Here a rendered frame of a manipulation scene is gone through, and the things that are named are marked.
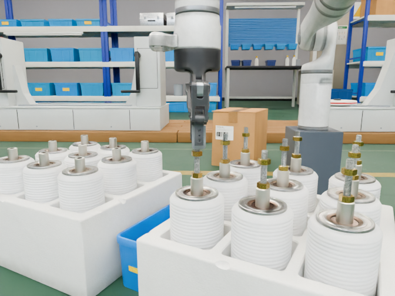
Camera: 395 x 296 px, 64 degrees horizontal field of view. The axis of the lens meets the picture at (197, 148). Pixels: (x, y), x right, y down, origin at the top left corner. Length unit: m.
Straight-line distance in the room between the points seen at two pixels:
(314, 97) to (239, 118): 0.70
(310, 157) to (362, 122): 1.75
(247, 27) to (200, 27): 6.06
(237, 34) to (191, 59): 6.03
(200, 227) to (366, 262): 0.24
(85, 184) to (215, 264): 0.34
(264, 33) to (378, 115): 4.15
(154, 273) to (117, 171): 0.30
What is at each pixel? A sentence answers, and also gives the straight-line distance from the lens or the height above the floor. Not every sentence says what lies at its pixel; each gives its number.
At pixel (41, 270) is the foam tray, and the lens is 0.83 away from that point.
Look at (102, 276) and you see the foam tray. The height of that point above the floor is 0.03.
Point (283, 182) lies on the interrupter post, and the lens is 0.61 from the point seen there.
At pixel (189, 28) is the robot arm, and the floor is 0.52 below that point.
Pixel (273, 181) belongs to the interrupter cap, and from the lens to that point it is 0.64.
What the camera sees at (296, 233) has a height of 0.17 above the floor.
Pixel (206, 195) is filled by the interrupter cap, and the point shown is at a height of 0.25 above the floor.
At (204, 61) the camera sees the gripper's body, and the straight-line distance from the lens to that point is 0.49.
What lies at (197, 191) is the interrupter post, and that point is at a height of 0.26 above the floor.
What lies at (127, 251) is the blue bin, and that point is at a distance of 0.72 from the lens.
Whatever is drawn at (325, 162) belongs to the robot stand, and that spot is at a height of 0.20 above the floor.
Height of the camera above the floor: 0.44
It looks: 11 degrees down
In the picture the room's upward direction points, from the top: straight up
